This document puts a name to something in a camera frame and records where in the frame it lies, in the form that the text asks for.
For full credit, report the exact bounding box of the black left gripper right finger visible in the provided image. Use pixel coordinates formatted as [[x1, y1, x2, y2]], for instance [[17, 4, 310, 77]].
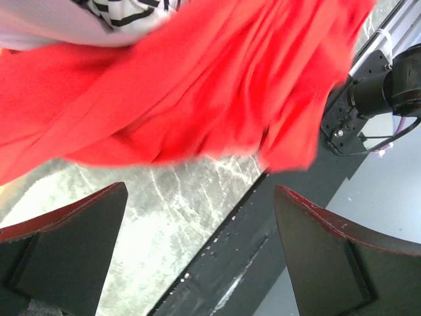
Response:
[[274, 186, 420, 315]]

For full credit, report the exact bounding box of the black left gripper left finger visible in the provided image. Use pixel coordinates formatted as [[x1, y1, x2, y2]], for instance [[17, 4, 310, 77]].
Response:
[[1, 182, 128, 315]]

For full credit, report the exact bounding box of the red tank top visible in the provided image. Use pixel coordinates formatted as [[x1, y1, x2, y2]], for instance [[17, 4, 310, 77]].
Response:
[[1, 1, 375, 184]]

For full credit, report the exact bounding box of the white black striped tank top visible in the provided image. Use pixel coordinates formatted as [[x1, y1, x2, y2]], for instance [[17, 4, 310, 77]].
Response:
[[1, 0, 185, 51]]

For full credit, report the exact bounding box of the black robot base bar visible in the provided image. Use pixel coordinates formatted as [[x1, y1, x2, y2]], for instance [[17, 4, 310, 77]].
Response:
[[144, 49, 395, 316]]

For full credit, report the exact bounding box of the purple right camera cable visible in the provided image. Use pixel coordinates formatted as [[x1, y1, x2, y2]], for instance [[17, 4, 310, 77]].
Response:
[[371, 117, 418, 157]]

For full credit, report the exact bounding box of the aluminium rail frame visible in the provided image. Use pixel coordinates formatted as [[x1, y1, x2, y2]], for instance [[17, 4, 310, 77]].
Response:
[[349, 0, 420, 78]]

